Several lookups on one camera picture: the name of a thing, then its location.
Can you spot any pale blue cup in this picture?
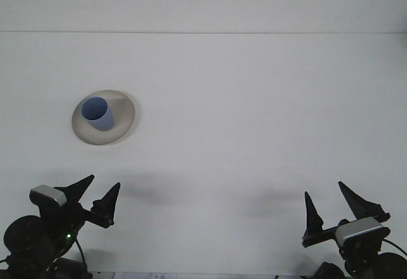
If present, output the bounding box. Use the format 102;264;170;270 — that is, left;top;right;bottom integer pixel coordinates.
81;97;116;133

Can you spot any pale round plate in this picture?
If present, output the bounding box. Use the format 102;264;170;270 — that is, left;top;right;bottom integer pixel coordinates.
71;89;140;147

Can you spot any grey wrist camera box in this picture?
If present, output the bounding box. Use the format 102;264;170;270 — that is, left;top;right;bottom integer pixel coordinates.
335;217;392;252
29;184;68;209

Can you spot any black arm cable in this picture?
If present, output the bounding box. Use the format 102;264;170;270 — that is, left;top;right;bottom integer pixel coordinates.
382;239;407;258
72;239;88;273

